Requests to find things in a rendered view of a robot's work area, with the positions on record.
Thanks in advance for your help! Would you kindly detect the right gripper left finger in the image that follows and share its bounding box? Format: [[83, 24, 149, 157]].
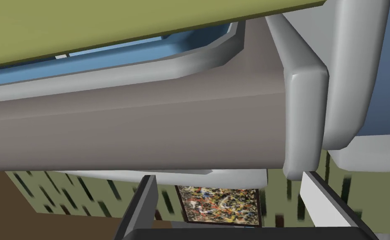
[[114, 175, 159, 240]]

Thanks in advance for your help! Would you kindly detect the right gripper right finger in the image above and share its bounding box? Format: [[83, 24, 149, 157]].
[[299, 171, 380, 240]]

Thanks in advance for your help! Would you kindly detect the framed colourful speckled painting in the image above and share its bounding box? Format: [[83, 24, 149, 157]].
[[175, 185, 262, 228]]

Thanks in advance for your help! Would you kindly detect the pale grey curved bar handle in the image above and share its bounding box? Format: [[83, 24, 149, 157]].
[[264, 15, 330, 181]]

